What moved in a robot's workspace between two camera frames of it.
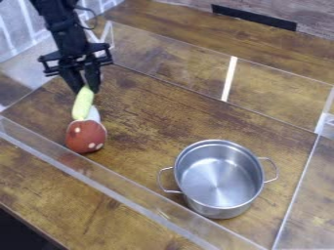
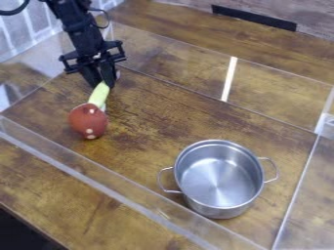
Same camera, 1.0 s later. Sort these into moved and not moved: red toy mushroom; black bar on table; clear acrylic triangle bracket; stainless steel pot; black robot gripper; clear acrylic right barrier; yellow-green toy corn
Moved: black robot gripper; red toy mushroom; yellow-green toy corn
Not moved: clear acrylic right barrier; stainless steel pot; black bar on table; clear acrylic triangle bracket
